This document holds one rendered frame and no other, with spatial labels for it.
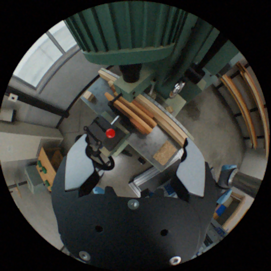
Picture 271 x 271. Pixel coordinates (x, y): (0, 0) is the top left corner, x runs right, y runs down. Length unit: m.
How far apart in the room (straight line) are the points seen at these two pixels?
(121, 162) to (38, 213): 2.64
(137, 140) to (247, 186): 0.60
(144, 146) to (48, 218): 2.90
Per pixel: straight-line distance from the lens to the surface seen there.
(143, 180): 1.17
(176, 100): 0.61
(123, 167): 1.36
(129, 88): 0.26
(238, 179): 0.57
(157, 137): 0.40
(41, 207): 3.00
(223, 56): 0.31
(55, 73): 1.47
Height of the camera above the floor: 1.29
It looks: 86 degrees down
